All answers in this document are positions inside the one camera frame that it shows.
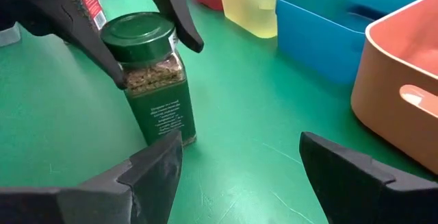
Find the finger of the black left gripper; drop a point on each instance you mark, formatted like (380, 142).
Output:
(68, 22)
(178, 15)

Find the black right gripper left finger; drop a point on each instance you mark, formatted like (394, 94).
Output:
(102, 196)

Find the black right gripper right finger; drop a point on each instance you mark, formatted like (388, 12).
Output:
(369, 196)

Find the green-lidded glass herb jar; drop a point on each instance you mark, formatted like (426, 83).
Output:
(157, 107)

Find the red spice box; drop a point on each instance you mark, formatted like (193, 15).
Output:
(87, 6)

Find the clear plastic storage tub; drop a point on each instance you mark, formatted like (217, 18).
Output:
(8, 35)

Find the yellow plastic bin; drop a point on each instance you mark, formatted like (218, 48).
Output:
(250, 11)

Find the orange plastic bin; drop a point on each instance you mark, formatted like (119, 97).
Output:
(386, 107)

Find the blue plastic bin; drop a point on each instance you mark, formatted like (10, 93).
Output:
(315, 39)

